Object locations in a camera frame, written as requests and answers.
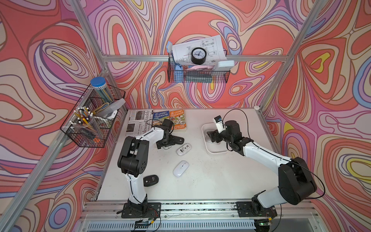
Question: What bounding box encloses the white upside-down mouse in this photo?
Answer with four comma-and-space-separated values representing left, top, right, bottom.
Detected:
176, 143, 192, 156

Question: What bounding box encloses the black wire basket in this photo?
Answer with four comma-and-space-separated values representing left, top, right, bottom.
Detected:
60, 86, 127, 148
167, 52, 231, 84

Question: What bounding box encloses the white box in basket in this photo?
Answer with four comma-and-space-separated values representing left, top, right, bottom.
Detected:
214, 60, 235, 72

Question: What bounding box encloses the white storage tray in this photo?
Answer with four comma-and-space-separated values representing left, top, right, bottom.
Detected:
201, 123, 228, 155

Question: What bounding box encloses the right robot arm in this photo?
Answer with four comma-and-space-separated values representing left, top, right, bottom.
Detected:
207, 120, 317, 216

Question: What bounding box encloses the black round mouse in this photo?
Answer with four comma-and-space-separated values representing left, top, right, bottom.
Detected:
143, 175, 159, 187

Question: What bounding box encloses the blue lid pencil jar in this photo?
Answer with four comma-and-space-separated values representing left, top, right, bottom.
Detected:
90, 76, 114, 103

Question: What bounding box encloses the clear cup with pens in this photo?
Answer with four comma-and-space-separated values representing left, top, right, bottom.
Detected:
70, 107, 103, 140

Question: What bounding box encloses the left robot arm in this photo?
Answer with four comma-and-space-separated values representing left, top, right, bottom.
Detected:
117, 119, 184, 218

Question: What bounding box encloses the white paper sheet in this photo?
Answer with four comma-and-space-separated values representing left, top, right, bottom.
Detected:
172, 35, 227, 65

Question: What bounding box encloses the blue 91-storey treehouse book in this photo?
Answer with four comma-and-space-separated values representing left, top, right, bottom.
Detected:
152, 111, 170, 126

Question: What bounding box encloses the black round clock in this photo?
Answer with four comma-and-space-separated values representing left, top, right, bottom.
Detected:
191, 47, 207, 65

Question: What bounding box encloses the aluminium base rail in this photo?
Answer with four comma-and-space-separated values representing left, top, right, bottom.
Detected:
72, 199, 327, 232

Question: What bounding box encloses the orange 13-storey treehouse book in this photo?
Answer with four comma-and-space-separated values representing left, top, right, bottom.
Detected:
169, 109, 187, 132

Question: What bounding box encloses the white mouse on table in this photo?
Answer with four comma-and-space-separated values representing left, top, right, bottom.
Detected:
173, 160, 189, 177

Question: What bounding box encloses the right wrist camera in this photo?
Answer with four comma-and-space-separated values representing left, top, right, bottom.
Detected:
214, 116, 226, 133

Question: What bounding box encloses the black wire basket back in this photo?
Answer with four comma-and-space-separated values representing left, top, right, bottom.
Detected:
167, 52, 231, 84

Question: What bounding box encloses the black wire basket left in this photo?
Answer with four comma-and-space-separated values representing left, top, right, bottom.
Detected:
60, 86, 127, 148

